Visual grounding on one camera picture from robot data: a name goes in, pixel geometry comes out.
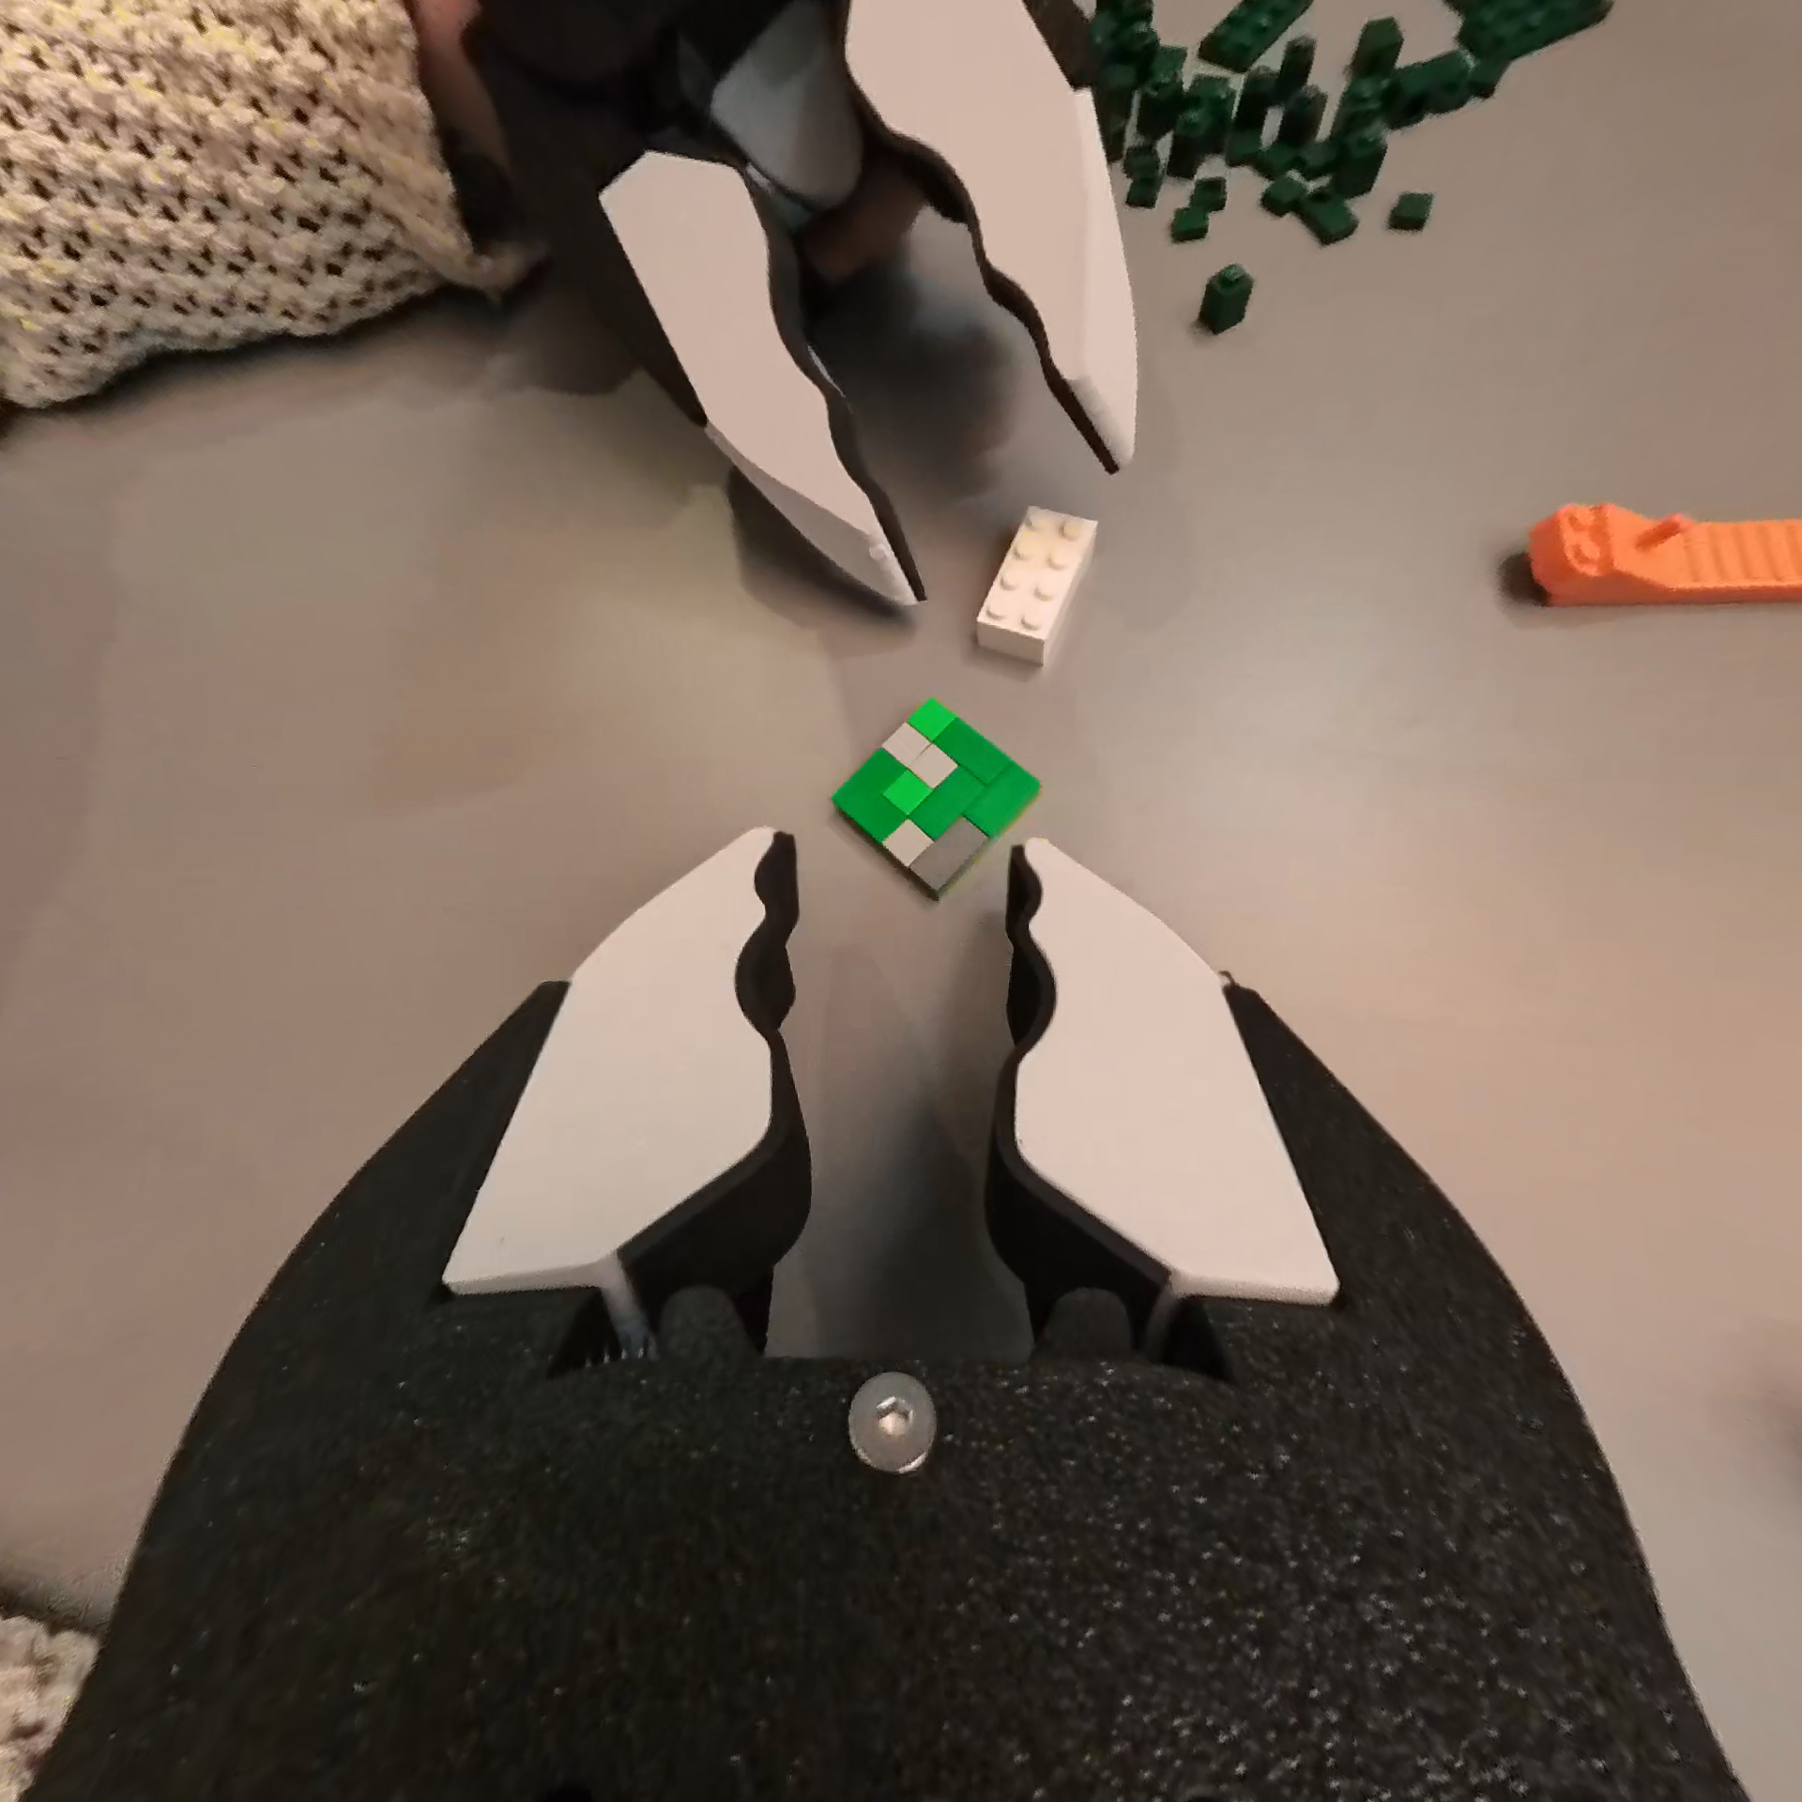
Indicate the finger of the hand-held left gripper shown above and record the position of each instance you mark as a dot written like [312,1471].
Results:
[1014,212]
[733,338]

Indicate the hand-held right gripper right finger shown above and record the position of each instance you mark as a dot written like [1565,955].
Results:
[1167,1113]

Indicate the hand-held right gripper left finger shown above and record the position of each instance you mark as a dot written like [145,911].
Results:
[634,1113]

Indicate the white lego brick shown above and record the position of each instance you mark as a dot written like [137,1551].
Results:
[1038,581]

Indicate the green tiled lego assembly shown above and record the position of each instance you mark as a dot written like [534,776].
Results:
[936,796]

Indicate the person's left forearm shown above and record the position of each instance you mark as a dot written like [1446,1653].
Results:
[211,170]

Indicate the small dark green lego brick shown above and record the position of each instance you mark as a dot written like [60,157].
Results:
[1225,300]

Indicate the pile of dark green lego pieces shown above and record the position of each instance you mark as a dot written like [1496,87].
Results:
[1309,100]

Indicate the orange brick separator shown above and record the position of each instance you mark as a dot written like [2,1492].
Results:
[1661,562]

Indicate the cream knit sweater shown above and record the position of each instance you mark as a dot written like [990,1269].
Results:
[42,1690]

